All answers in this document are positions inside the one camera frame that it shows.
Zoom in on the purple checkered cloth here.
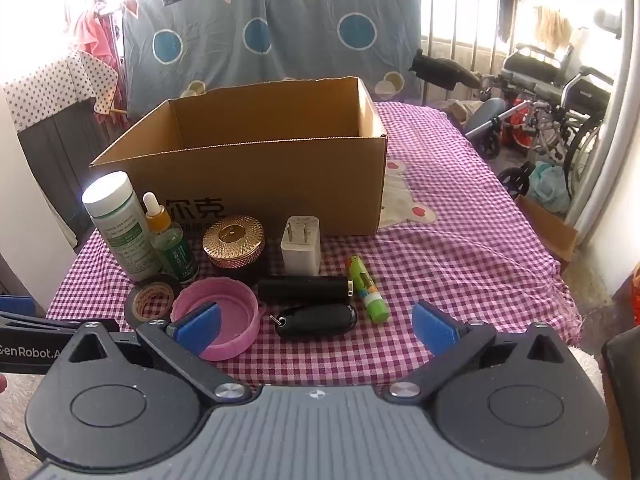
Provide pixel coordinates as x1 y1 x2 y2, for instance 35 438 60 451
45 100 583 391

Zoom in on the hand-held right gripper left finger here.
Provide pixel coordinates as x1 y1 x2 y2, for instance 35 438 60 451
47 301 256 406

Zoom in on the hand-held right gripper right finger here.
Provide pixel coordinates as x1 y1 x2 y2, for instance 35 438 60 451
387 301 583 405

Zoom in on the dark pleated cloth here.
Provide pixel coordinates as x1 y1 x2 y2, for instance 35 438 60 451
17 105 108 251

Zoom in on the white star-dotted cloth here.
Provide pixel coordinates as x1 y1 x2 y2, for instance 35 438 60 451
2 50 120 133

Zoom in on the green dropper bottle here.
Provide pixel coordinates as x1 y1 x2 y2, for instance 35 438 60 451
142 191 201 283

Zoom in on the brown cardboard box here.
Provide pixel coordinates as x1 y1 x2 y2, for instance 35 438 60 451
515 195 578 261
89 76 389 241

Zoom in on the white fluffy cloth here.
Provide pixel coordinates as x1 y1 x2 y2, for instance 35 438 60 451
570 345 606 396

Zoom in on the green plastic bag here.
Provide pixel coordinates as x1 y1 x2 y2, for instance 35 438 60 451
529 162 571 201

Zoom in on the flat brown cardboard box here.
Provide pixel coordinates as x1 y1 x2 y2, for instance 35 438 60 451
515 195 578 261

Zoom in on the white bottle green label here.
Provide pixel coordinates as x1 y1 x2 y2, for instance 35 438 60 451
81 171 163 282

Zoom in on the pink garment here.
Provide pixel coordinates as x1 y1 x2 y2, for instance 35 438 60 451
75 5 123 76

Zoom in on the blue patterned bedsheet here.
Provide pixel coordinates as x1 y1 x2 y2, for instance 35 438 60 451
121 0 423 111

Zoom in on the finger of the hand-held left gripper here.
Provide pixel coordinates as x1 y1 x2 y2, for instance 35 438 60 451
0 296 35 317

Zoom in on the white charger plug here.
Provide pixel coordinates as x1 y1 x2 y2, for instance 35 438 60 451
280 215 322 277

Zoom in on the blue-grey padded seat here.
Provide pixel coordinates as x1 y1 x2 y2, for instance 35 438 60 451
465 99 507 137

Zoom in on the metal railing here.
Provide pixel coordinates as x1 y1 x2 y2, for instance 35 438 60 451
420 0 541 106

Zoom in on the pink plastic lid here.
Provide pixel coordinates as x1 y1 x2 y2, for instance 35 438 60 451
171 280 261 362

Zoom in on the black tape roll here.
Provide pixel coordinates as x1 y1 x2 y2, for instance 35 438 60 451
124 274 185 326

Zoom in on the black cushion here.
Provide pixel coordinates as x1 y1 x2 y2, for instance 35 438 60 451
409 49 483 92

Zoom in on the green glue stick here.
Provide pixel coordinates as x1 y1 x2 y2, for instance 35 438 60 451
347 256 391 323

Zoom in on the beige hanging towel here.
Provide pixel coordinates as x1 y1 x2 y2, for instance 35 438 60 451
535 5 573 53

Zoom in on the gold lidded jar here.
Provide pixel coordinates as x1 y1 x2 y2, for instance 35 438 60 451
202 214 266 281

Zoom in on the black car key fob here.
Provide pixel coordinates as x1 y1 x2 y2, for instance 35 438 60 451
270 302 359 339

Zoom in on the folded wheelchair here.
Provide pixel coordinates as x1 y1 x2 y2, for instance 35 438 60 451
465 42 616 201

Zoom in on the black cylinder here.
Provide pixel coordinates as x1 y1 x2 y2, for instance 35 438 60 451
257 275 356 306

